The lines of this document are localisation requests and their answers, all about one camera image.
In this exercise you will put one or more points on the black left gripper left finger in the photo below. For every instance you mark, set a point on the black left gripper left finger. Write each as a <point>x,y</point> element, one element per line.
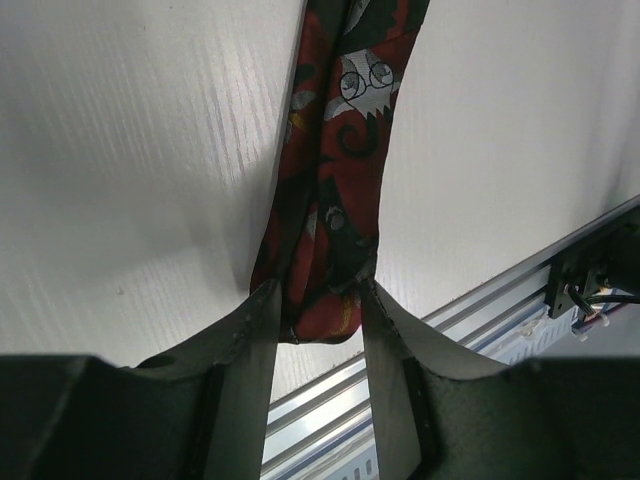
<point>196,411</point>

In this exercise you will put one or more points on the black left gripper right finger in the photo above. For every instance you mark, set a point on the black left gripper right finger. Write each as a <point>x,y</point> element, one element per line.
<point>443,411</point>

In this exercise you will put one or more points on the dark red patterned tie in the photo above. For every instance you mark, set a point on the dark red patterned tie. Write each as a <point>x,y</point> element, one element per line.
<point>322,236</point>

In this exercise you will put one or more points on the aluminium mounting rail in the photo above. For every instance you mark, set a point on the aluminium mounting rail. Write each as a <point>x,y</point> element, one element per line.
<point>325,429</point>

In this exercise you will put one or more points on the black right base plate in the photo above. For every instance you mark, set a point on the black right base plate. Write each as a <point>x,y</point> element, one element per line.
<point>608,257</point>

